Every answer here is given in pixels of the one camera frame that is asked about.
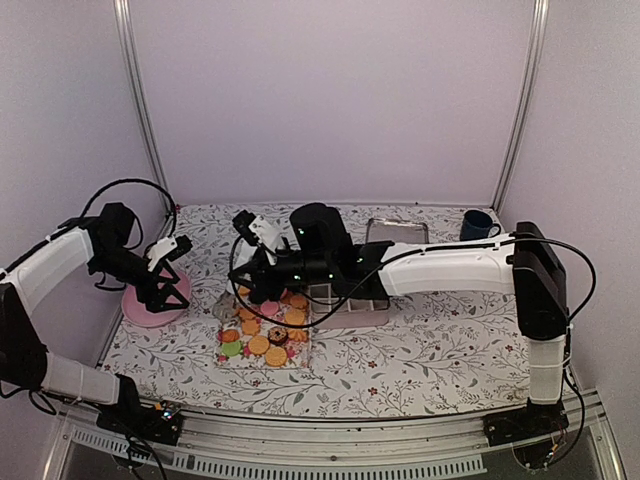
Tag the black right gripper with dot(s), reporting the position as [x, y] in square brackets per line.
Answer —
[263, 288]

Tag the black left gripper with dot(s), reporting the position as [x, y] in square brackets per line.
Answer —
[154, 301]

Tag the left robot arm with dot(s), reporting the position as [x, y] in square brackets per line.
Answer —
[99, 243]

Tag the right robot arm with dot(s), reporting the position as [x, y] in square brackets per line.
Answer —
[522, 263]

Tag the pink round plate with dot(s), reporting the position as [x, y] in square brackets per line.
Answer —
[136, 313]

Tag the pink sandwich cookie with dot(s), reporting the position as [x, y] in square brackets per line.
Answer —
[269, 308]

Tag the floral rectangular tray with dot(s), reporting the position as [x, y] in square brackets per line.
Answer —
[253, 327]

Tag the chocolate sprinkle donut cookie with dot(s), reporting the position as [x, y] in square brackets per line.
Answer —
[278, 336]

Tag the swirl butter cookie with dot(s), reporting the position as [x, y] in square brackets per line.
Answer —
[229, 336]

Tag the green sandwich cookie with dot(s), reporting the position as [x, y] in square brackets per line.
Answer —
[231, 349]

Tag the yellow dotted round biscuit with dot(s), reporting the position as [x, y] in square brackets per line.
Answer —
[276, 357]

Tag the pink tin with white dividers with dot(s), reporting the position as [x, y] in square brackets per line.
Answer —
[352, 314]

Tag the clear tin lid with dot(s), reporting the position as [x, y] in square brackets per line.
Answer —
[397, 231]

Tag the floral patterned tablecloth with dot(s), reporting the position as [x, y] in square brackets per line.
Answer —
[439, 353]

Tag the dark blue mug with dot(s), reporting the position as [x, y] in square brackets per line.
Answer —
[478, 225]

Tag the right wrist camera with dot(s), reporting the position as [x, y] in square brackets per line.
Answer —
[257, 234]

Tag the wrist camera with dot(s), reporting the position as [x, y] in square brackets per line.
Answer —
[257, 234]
[167, 249]

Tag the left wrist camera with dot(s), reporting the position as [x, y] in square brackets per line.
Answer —
[167, 249]

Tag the aluminium front rail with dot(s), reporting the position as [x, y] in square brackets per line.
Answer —
[230, 445]

